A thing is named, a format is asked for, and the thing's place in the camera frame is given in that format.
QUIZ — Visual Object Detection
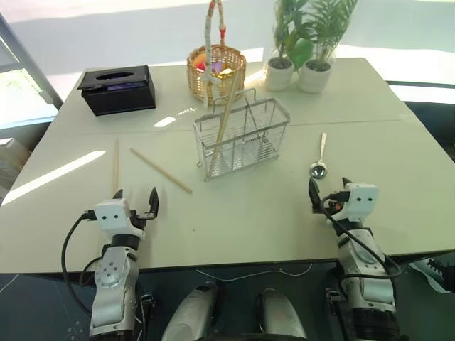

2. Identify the grey robot leg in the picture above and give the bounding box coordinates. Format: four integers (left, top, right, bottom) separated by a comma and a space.
255, 288, 309, 341
161, 281, 220, 341

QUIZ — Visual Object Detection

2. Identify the silver wire cutlery rack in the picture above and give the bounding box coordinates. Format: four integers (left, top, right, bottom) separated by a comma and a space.
193, 88, 292, 183

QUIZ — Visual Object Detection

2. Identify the grey right robot leg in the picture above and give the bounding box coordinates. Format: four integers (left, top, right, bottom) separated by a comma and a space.
255, 288, 309, 341

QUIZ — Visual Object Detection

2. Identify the silver metal spoon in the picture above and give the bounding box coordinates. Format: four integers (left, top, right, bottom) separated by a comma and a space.
309, 132, 328, 179

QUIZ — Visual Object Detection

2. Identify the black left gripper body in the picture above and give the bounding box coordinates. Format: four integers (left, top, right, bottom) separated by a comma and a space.
129, 208, 158, 231

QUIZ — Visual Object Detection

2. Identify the black tissue box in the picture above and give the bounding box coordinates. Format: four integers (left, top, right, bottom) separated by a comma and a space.
77, 64, 158, 117

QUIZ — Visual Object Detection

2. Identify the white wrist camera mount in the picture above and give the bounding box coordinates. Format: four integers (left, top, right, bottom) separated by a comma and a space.
93, 198, 146, 239
342, 182, 380, 223

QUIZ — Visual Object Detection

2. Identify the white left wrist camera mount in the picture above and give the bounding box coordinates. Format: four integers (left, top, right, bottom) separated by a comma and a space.
93, 198, 146, 239

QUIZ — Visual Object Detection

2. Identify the wooden chopstick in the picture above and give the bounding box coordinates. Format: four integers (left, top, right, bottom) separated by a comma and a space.
207, 74, 240, 177
112, 139, 119, 195
129, 147, 194, 195

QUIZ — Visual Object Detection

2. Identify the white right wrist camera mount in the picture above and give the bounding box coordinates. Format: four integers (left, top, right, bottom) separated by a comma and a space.
342, 182, 380, 223

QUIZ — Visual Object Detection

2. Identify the wicker basket with handle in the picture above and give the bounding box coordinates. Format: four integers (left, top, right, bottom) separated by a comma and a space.
186, 0, 247, 108

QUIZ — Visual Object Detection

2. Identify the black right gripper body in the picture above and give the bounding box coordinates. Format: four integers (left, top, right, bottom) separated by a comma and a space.
319, 190, 348, 215

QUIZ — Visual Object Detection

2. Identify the broad-leaf plant in white pot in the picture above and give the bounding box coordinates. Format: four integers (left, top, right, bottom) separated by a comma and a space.
264, 0, 318, 92

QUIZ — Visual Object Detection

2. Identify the grey window frame post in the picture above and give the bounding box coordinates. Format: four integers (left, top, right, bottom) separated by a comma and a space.
0, 11, 65, 108

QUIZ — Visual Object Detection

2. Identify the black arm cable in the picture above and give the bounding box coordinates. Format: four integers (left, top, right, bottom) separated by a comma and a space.
60, 210, 102, 317
319, 197, 403, 282

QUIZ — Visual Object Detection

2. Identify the white sneaker with black laces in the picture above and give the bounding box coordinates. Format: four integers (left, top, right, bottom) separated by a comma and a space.
407, 256, 455, 294

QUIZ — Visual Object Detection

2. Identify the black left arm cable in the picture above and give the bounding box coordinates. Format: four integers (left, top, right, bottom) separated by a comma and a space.
60, 210, 102, 317

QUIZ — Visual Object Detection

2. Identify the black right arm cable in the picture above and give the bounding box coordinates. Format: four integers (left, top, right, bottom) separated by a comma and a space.
319, 197, 403, 282

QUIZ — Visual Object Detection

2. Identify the thin white floor wire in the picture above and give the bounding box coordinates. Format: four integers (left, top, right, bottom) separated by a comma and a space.
195, 262, 314, 282

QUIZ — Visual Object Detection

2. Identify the grey left robot leg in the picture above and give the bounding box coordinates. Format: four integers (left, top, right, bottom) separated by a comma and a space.
161, 281, 220, 341

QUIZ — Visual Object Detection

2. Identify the palm plant in white pot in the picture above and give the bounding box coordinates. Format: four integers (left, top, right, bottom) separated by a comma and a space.
296, 0, 360, 94

